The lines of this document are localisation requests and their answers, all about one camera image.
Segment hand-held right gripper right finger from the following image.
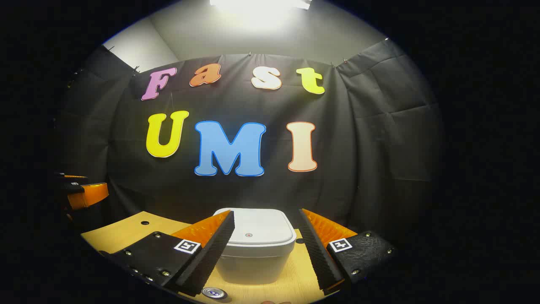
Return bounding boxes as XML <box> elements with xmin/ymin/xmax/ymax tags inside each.
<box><xmin>299</xmin><ymin>208</ymin><xmax>398</xmax><ymax>296</ymax></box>

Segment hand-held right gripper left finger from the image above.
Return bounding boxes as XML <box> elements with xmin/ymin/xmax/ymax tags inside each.
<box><xmin>99</xmin><ymin>210</ymin><xmax>235</xmax><ymax>297</ymax></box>

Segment blue pop can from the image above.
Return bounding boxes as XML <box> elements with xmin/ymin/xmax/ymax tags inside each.
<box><xmin>201</xmin><ymin>287</ymin><xmax>228</xmax><ymax>300</ymax></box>

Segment white desktop garbage bin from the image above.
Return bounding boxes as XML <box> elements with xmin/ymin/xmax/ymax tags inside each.
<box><xmin>213</xmin><ymin>208</ymin><xmax>297</xmax><ymax>284</ymax></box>

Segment black backdrop cloth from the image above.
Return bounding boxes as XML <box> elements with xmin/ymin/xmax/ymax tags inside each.
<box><xmin>55</xmin><ymin>38</ymin><xmax>443</xmax><ymax>239</ymax></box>

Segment ceiling light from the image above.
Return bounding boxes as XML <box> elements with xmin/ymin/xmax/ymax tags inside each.
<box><xmin>210</xmin><ymin>0</ymin><xmax>313</xmax><ymax>11</ymax></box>

